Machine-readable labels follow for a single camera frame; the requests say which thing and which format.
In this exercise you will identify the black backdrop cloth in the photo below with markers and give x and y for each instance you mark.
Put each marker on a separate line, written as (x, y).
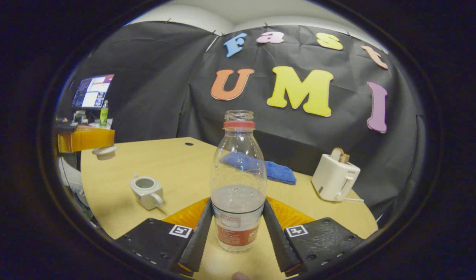
(164, 97)

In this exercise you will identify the computer monitor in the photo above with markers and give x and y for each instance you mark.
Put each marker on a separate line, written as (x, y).
(92, 91)

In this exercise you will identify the blue towel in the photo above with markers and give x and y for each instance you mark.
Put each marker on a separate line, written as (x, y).
(279, 173)

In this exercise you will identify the clear plastic water bottle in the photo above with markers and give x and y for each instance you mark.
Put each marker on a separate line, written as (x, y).
(238, 210)

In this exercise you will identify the white toaster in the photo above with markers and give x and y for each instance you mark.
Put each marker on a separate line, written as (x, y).
(333, 179)

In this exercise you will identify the white teacup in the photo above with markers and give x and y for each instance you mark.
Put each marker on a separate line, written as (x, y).
(146, 192)

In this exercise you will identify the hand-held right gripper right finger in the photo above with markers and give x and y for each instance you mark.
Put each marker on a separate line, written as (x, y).
(279, 241)

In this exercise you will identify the green drink bottle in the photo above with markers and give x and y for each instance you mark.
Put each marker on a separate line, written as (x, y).
(104, 114)

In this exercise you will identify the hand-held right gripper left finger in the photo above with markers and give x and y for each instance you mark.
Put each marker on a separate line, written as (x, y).
(197, 241)

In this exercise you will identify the bread slice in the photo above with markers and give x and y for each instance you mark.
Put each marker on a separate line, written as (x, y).
(340, 154)

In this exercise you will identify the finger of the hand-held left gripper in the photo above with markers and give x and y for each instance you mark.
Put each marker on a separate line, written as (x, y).
(86, 140)

